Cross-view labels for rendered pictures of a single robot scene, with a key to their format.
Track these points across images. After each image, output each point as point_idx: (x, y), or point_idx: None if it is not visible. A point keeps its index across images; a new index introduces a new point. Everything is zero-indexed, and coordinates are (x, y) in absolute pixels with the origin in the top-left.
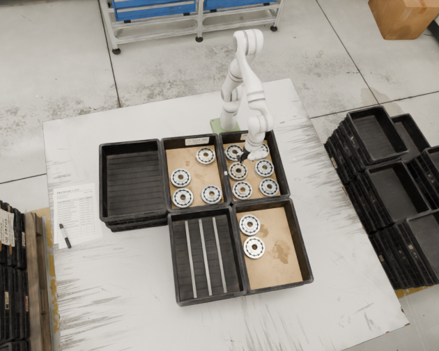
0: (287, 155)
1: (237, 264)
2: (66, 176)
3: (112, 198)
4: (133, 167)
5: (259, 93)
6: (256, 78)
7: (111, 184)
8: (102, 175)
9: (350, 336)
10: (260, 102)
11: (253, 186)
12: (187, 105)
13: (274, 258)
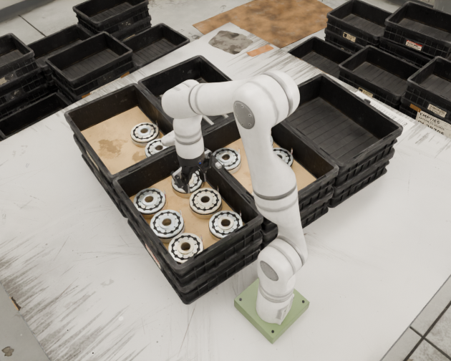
0: (136, 319)
1: None
2: (418, 140)
3: (337, 115)
4: (347, 151)
5: (200, 85)
6: (217, 87)
7: (352, 125)
8: (363, 103)
9: (13, 142)
10: (194, 85)
11: (172, 199)
12: (373, 324)
13: (117, 139)
